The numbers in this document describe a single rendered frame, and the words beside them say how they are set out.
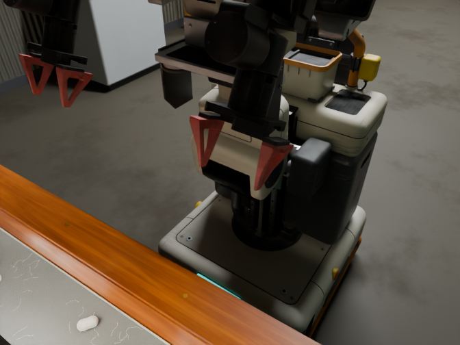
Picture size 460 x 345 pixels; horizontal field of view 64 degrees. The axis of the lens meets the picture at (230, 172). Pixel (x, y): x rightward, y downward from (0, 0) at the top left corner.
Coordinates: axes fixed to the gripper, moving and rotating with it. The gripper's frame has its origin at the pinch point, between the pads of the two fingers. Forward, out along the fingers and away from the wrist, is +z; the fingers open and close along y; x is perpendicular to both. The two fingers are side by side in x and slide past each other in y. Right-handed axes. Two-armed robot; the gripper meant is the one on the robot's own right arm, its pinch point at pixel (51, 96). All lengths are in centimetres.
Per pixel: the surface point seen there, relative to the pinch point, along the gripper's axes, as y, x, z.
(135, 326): 35.3, -3.4, 30.5
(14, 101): -219, 119, 51
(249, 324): 52, 4, 24
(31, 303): 16.8, -10.0, 33.9
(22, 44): -242, 135, 9
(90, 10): -169, 136, -28
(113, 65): -167, 164, 5
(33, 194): -6.3, 3.2, 24.4
